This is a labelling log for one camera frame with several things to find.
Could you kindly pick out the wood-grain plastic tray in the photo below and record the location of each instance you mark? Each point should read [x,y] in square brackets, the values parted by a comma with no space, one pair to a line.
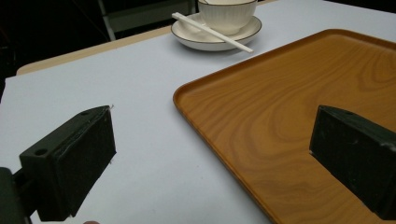
[280,102]

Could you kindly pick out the white plate with dark rim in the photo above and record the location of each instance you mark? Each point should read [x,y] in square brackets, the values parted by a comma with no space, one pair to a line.
[199,35]

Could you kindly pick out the white chopstick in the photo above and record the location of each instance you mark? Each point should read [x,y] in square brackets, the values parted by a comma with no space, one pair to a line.
[214,32]

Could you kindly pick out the white ribbed bowl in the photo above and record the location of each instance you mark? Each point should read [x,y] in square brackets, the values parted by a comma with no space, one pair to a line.
[229,15]

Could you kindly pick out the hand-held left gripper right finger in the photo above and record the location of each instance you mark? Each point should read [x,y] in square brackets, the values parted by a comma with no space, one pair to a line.
[355,152]

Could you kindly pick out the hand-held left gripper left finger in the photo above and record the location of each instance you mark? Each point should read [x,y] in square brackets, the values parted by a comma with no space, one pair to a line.
[73,165]

